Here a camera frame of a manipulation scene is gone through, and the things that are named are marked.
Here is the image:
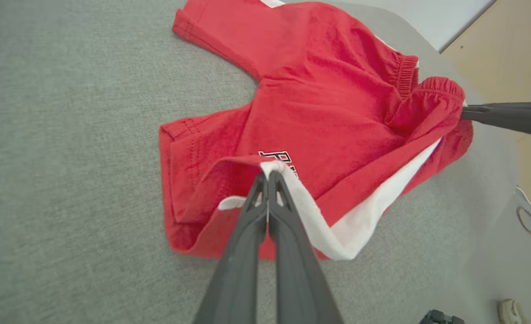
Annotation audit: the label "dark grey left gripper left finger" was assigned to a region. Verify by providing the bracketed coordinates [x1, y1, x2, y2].
[193, 173, 268, 324]

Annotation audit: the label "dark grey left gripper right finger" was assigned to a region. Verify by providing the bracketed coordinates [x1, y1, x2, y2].
[268, 171, 344, 324]

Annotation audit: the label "red shorts with white stripes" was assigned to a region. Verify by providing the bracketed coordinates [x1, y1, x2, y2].
[159, 0, 474, 261]

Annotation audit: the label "small black floor object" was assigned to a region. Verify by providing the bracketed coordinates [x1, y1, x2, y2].
[420, 310, 465, 324]

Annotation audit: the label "cream floor object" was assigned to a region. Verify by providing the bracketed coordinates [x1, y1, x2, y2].
[499, 299, 531, 324]

